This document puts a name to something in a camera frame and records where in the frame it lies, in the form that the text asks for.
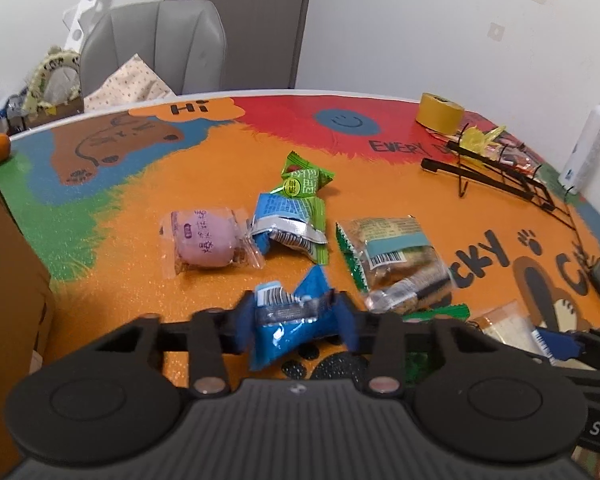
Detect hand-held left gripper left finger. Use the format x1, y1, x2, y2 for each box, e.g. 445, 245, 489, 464
80, 292, 257, 397

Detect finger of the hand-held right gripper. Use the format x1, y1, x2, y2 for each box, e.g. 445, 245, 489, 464
545, 360, 600, 389
534, 326, 600, 364

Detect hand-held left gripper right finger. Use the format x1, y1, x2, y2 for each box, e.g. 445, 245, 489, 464
330, 290, 493, 397

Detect white pastry packet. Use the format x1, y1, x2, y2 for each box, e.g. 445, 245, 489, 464
467, 300, 549, 357

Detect clear cake packet green edge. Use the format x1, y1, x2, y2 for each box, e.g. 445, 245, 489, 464
335, 215, 456, 311

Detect dark green snack packet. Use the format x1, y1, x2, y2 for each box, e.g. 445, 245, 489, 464
402, 304, 470, 377

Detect purple bun packet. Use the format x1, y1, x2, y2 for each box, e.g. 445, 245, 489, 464
159, 206, 266, 281

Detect blue and green snack packet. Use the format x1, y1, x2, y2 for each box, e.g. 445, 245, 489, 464
247, 192, 330, 266

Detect bright green snack packet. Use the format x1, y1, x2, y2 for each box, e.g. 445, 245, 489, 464
280, 151, 337, 199

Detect brown cardboard box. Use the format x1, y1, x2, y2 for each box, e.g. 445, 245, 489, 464
0, 162, 57, 471

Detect clear bag of small items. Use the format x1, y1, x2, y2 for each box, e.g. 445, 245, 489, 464
495, 135, 544, 176

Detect white spray bottle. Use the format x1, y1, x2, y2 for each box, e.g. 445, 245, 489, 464
557, 95, 600, 195

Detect yellow plastic wrappers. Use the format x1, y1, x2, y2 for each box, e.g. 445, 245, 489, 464
450, 122, 506, 159

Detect yellow tape roll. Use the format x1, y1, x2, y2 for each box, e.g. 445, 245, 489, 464
415, 92, 466, 136

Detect dotted white cushion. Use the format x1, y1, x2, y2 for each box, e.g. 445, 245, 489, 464
82, 53, 177, 113

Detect grey padded chair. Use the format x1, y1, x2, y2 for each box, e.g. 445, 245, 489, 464
79, 0, 229, 99

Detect grey room door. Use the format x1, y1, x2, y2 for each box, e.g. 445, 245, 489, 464
164, 0, 317, 91

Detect white holed board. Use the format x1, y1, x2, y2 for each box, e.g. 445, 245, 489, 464
62, 0, 116, 57

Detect black wire rack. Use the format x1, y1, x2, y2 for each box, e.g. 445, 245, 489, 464
421, 130, 589, 234

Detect panda print seat ring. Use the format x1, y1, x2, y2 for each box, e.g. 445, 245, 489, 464
22, 46, 84, 116

